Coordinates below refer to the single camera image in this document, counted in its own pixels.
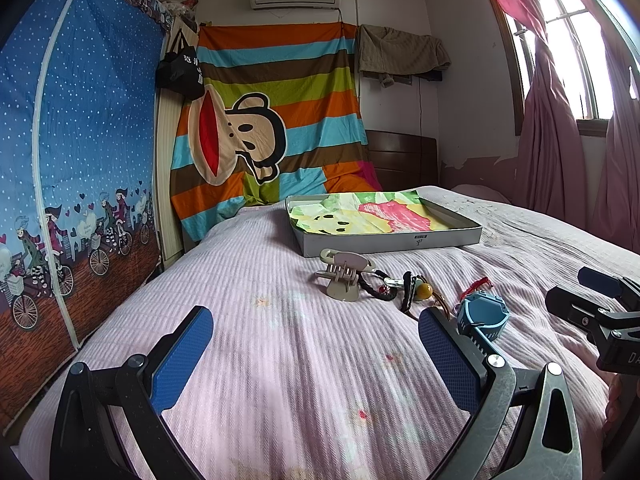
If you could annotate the striped monkey cartoon sheet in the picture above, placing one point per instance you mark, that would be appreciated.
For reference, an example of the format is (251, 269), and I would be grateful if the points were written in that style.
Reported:
(279, 117)

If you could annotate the blue fabric wardrobe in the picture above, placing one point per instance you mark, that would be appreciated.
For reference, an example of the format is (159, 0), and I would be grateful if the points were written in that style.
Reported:
(78, 235)

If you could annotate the dark wooden headboard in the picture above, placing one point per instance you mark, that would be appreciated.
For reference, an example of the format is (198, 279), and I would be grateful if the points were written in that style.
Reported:
(403, 161)

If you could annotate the beige hair claw clip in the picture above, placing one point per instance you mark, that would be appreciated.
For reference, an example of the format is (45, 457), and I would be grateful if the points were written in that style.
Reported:
(343, 271)

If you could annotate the window with frame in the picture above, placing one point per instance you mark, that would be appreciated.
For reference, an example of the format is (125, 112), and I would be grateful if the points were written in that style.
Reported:
(577, 47)

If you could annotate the light blue smart watch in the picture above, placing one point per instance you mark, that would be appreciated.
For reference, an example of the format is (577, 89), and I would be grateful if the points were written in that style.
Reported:
(482, 313)

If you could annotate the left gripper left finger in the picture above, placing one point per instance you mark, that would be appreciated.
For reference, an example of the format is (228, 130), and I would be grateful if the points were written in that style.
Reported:
(86, 443)

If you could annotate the person right hand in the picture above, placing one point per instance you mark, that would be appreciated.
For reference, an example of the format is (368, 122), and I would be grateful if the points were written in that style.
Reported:
(612, 411)

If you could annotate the pink curtain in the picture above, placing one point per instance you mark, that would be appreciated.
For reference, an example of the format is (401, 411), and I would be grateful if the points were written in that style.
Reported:
(551, 174)

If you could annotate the pink pillow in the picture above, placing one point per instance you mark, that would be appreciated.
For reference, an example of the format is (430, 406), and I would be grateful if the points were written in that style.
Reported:
(481, 192)

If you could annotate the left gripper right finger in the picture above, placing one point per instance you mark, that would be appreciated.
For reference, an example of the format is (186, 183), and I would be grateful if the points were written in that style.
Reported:
(544, 443)

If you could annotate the colourful painted paper liner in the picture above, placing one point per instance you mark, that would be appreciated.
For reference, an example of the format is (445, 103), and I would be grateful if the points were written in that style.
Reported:
(365, 213)

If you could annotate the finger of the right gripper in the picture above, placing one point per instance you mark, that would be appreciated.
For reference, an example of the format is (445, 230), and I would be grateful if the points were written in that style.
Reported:
(577, 311)
(624, 290)

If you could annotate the brown hanging cloth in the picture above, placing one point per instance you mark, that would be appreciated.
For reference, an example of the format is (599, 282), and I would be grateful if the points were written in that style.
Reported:
(387, 54)

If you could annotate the black hanging bag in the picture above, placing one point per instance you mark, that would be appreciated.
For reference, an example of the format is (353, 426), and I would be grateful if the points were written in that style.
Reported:
(179, 70)

